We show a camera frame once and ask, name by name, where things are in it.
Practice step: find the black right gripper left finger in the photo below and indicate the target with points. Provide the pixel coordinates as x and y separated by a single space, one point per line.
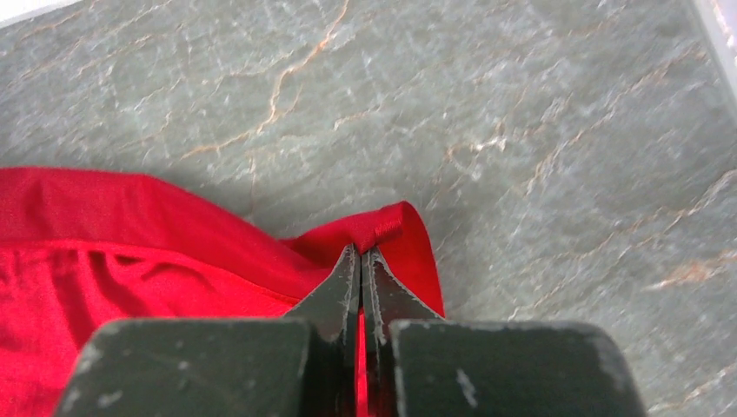
300 364

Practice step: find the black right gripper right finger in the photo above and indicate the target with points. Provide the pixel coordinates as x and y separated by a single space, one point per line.
420 364

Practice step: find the red cloth napkin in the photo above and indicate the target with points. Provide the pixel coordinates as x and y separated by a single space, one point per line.
80 248

